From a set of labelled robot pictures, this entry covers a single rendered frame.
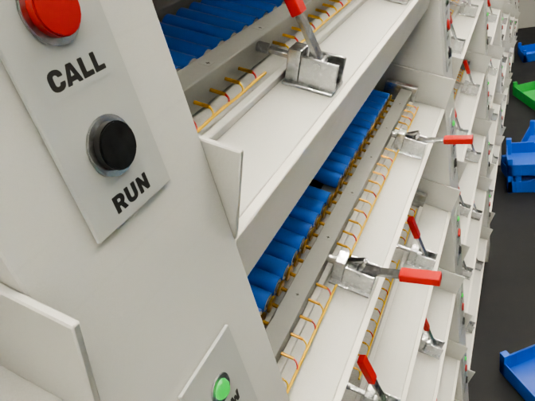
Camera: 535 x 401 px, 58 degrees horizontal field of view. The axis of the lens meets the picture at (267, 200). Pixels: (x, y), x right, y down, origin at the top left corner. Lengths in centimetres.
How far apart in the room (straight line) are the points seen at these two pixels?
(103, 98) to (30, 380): 10
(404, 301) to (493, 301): 104
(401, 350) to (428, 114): 36
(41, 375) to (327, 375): 27
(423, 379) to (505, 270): 103
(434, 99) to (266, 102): 51
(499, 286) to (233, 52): 156
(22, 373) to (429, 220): 77
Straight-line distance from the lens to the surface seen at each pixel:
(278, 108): 34
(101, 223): 16
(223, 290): 22
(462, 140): 66
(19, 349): 18
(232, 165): 20
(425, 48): 80
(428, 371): 92
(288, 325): 40
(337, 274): 47
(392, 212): 57
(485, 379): 155
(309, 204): 52
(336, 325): 44
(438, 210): 92
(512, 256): 194
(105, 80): 17
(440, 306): 101
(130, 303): 18
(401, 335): 70
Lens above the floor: 123
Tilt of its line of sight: 30 degrees down
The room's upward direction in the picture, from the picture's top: 16 degrees counter-clockwise
